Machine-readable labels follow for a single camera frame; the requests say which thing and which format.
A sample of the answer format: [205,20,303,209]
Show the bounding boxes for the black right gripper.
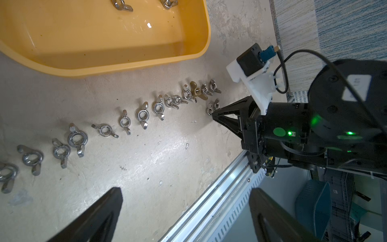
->
[212,59,387,174]

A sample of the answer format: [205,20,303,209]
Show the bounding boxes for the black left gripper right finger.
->
[249,188,320,242]

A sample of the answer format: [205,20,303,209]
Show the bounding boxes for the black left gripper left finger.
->
[49,187,123,242]

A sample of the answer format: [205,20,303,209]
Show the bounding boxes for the steel wing nut fifteenth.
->
[206,98,220,116]

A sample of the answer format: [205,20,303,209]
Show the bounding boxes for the steel wing nut fourteenth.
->
[209,79,222,94]

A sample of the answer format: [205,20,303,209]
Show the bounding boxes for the steel wing nut thirteenth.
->
[201,84,213,96]

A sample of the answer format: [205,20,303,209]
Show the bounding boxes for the brass coloured wing nut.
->
[190,81,208,100]

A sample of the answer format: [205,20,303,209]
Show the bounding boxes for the steel wing nut eleventh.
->
[182,85,197,103]

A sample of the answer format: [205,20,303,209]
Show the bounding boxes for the steel wing nut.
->
[68,123,88,158]
[172,95,188,105]
[137,101,150,130]
[1,162,19,194]
[164,94,179,110]
[52,138,71,169]
[17,145,44,176]
[120,110,131,135]
[91,124,119,139]
[152,94,165,121]

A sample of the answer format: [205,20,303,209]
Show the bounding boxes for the yellow oval storage tray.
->
[1,1,211,77]

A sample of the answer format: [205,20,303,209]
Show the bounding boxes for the pile of steel wing nuts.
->
[111,0,178,12]

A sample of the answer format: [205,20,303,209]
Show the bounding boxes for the teal plastic bin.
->
[294,179,332,240]

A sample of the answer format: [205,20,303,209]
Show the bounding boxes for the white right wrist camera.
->
[226,43,280,116]

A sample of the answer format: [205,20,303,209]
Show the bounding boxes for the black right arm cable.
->
[273,45,387,134]

